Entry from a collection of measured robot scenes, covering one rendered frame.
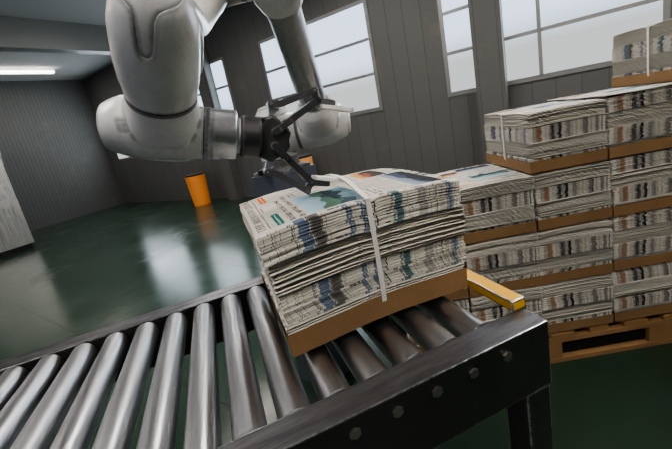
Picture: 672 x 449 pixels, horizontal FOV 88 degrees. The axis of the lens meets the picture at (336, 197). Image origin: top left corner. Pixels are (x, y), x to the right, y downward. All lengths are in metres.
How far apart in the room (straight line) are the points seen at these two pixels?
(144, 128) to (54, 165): 10.12
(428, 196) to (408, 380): 0.30
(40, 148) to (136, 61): 10.18
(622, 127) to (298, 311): 1.36
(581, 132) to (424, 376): 1.20
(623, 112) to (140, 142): 1.53
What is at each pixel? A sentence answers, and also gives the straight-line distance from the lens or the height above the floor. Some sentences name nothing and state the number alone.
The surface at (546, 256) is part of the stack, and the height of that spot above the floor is 0.50.
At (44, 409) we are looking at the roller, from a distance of 0.84.
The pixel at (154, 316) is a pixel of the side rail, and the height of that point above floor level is 0.80.
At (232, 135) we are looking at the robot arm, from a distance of 0.61.
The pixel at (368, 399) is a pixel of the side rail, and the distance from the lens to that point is 0.55.
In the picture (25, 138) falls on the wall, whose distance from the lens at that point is 10.64.
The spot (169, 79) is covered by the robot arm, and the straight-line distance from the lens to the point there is 0.53.
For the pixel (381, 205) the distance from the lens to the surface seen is 0.60.
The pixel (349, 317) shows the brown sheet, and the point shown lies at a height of 0.84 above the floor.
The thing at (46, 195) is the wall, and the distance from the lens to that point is 10.61.
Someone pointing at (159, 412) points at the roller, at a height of 0.80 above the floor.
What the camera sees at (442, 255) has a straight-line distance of 0.70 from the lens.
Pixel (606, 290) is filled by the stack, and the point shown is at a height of 0.30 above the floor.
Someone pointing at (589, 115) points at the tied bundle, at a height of 1.01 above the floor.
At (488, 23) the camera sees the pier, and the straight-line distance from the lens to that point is 4.37.
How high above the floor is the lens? 1.18
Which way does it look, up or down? 13 degrees down
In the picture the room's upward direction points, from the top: 11 degrees counter-clockwise
